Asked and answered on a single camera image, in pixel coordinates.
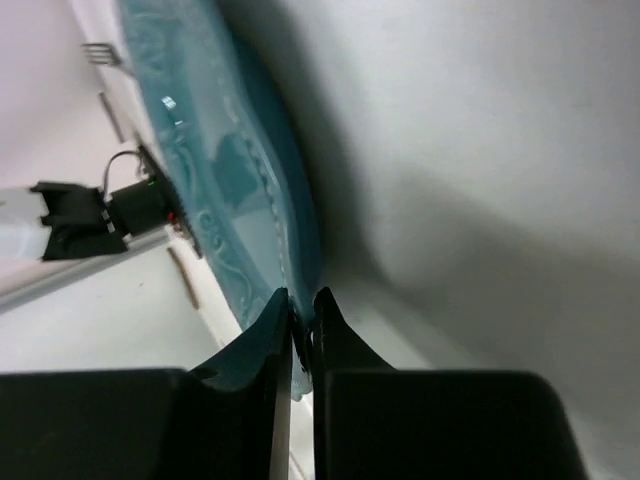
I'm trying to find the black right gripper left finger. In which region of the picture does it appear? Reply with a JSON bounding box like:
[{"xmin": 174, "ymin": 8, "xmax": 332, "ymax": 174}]
[{"xmin": 192, "ymin": 288, "xmax": 293, "ymax": 479}]

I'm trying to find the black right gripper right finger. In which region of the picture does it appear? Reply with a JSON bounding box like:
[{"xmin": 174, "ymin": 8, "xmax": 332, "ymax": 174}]
[{"xmin": 306, "ymin": 287, "xmax": 394, "ymax": 479}]

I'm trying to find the teal ceramic plate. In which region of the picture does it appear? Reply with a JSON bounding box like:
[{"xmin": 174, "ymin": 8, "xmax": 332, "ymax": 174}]
[{"xmin": 112, "ymin": 0, "xmax": 324, "ymax": 401}]

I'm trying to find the silver metal fork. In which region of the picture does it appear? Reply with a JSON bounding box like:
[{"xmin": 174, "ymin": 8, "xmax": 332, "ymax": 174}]
[{"xmin": 81, "ymin": 42, "xmax": 135, "ymax": 78}]

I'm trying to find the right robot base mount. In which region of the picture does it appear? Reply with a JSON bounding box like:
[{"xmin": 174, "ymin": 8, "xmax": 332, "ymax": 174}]
[{"xmin": 31, "ymin": 144, "xmax": 202, "ymax": 261}]

